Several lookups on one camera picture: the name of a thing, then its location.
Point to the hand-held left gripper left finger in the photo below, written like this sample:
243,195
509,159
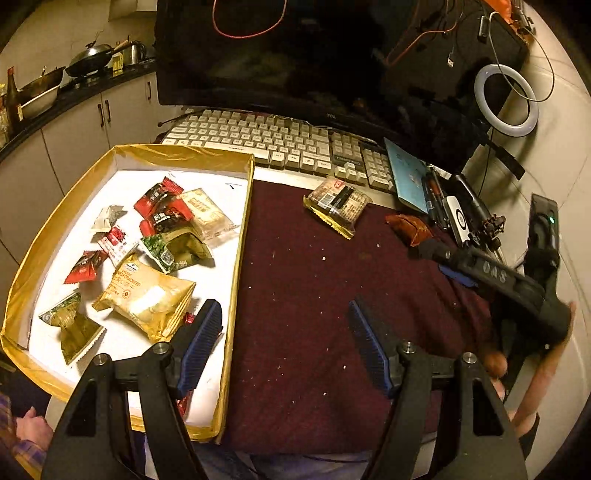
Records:
201,341

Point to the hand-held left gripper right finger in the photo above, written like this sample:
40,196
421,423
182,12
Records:
367,344

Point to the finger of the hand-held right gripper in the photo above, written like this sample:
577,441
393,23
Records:
457,275
436,251

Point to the dark red snack packet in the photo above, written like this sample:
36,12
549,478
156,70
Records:
408,228

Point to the yellow cracker packet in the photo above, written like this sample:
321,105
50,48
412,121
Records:
138,290

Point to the green-gold packet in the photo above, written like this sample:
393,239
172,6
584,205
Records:
180,251

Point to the gold-green packet with serrated edge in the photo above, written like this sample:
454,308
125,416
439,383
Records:
76,330

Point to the beige long pastry packet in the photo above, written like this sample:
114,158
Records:
205,212

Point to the white and red candy packet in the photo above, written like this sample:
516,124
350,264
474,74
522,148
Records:
115,240

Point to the silver white wrapper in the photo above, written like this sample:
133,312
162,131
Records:
106,217

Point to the gold cardboard box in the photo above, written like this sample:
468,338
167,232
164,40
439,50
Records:
184,157

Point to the person's right hand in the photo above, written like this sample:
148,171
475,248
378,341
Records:
549,369

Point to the white power bank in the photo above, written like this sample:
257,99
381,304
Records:
457,219

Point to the black pen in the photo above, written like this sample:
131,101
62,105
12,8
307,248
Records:
437,196
427,189

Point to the black tool with white disc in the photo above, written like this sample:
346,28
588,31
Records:
478,210

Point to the blue booklet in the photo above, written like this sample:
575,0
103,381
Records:
406,180

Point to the maroon cloth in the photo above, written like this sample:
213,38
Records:
300,286

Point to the clear-wrapped brown cake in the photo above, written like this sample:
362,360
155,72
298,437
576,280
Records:
339,203

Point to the black light stand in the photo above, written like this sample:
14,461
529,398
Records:
505,159

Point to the black bag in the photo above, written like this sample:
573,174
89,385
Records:
438,106

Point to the beige computer keyboard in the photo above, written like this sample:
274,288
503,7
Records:
258,138

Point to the white base cabinets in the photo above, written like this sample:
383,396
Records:
69,157

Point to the black flat monitor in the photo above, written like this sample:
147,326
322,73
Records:
277,60

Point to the black kitchen countertop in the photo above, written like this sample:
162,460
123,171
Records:
69,99

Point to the steel kettle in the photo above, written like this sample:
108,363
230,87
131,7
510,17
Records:
134,51

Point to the steel mixing bowl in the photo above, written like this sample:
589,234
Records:
39,90

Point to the black wok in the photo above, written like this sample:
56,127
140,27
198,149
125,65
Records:
90,57

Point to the dark glass bottle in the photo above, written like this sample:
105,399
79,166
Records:
11,97

